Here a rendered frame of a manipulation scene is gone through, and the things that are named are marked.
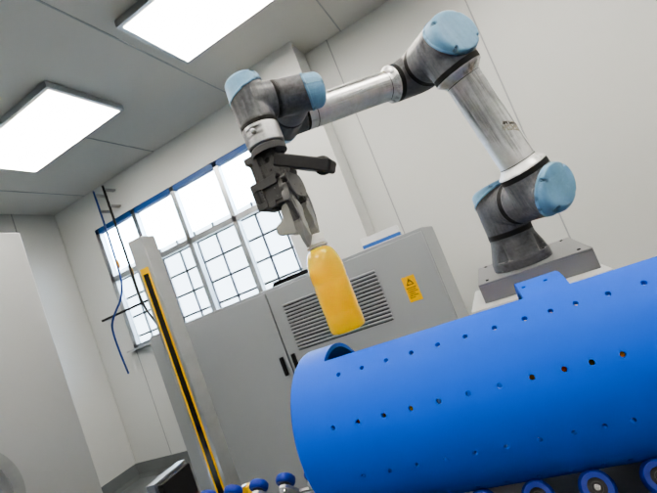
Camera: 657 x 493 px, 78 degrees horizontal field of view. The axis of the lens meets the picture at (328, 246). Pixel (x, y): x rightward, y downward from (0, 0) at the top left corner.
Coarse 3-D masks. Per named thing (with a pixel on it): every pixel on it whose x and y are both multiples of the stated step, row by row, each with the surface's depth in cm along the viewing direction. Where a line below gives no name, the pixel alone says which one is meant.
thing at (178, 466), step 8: (176, 464) 94; (184, 464) 93; (168, 472) 90; (176, 472) 90; (184, 472) 91; (192, 472) 93; (160, 480) 87; (168, 480) 87; (176, 480) 89; (184, 480) 91; (192, 480) 92; (152, 488) 86; (160, 488) 86; (168, 488) 86; (176, 488) 88; (184, 488) 90; (192, 488) 92
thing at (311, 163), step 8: (280, 160) 76; (288, 160) 76; (296, 160) 75; (304, 160) 75; (312, 160) 74; (320, 160) 74; (328, 160) 74; (296, 168) 77; (304, 168) 75; (312, 168) 75; (320, 168) 74; (328, 168) 74
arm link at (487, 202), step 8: (496, 184) 105; (480, 192) 107; (488, 192) 106; (496, 192) 104; (472, 200) 111; (480, 200) 108; (488, 200) 106; (496, 200) 104; (480, 208) 109; (488, 208) 106; (496, 208) 104; (480, 216) 110; (488, 216) 107; (496, 216) 105; (504, 216) 103; (488, 224) 108; (496, 224) 106; (504, 224) 105; (512, 224) 105; (520, 224) 105; (488, 232) 110; (496, 232) 107; (504, 232) 106
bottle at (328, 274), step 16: (320, 256) 74; (336, 256) 75; (320, 272) 73; (336, 272) 73; (320, 288) 74; (336, 288) 73; (352, 288) 75; (336, 304) 72; (352, 304) 73; (336, 320) 73; (352, 320) 72
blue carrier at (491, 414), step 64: (512, 320) 58; (576, 320) 53; (640, 320) 50; (320, 384) 67; (384, 384) 61; (448, 384) 57; (512, 384) 54; (576, 384) 51; (640, 384) 48; (320, 448) 63; (384, 448) 59; (448, 448) 56; (512, 448) 54; (576, 448) 52; (640, 448) 51
